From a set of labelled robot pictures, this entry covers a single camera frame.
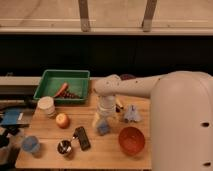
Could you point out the black remote control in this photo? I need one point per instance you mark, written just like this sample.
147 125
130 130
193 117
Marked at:
81 135

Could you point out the blue plastic cup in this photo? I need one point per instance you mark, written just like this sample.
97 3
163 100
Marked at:
30 144

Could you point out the white stacked cups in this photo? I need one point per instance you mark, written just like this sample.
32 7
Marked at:
47 106

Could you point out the orange apple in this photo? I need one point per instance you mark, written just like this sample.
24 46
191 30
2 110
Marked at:
62 120

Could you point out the metal measuring cup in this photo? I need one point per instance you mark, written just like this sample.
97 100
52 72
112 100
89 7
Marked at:
65 147

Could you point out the dark grapes bunch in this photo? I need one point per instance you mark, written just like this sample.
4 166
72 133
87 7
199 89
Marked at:
68 94

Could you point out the blue sponge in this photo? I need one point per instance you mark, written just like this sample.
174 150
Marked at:
103 128

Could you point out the yellow corn toy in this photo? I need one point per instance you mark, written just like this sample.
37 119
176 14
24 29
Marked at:
119 104

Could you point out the grey blue cloth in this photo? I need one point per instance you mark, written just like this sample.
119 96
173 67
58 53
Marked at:
131 114

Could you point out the red bowl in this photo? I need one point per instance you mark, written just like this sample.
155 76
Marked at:
131 141

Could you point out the orange carrot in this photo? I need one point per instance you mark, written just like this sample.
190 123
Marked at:
63 87

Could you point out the green plastic tray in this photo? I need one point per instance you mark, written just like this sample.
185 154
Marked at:
51 81

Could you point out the blue box on floor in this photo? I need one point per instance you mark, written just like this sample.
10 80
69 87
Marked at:
16 117

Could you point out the purple bowl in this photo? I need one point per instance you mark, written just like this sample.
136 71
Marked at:
127 76

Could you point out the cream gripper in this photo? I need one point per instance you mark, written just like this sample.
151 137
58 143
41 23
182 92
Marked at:
99 119

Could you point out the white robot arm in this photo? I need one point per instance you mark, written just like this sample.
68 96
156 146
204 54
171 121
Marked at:
181 116

